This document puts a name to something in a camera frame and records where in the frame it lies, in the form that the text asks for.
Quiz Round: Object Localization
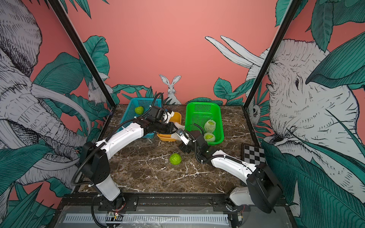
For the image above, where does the yellow plastic tub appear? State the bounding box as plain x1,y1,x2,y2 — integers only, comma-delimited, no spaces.
157,112,182,142

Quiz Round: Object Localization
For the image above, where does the white foam net sleeve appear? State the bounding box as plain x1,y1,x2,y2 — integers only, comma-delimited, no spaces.
204,132,216,142

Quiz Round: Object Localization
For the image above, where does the white foam net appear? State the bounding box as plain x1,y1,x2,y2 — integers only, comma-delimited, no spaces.
204,119,216,133
174,122,185,130

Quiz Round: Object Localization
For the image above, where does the bright green plastic basket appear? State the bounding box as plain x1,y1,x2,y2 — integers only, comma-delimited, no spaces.
185,102,224,145

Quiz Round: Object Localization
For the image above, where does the green custard apple back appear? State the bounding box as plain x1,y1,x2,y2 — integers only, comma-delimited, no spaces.
135,106,144,116

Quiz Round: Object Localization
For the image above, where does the teal plastic basket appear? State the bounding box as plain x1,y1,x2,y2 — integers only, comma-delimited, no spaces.
117,97,162,138

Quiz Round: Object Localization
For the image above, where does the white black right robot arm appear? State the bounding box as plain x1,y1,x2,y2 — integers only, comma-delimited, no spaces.
176,129,283,214

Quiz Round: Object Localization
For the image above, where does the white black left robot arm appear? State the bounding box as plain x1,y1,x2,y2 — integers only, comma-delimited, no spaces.
71,93,177,201

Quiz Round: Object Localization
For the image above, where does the black white checkerboard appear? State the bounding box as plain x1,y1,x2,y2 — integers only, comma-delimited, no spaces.
241,143,266,165

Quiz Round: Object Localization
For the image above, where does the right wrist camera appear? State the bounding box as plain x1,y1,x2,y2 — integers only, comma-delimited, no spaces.
176,129,191,145

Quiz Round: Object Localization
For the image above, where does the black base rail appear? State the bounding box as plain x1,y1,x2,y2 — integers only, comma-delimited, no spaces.
98,191,289,214

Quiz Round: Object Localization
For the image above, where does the black left frame post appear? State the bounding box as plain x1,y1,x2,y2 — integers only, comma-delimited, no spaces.
47,0,117,109

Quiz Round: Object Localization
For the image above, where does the black frame post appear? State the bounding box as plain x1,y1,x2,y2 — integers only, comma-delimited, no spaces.
47,0,117,109
243,0,303,109

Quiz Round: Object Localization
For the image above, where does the black right frame post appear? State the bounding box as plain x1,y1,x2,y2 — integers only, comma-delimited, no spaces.
243,0,303,109

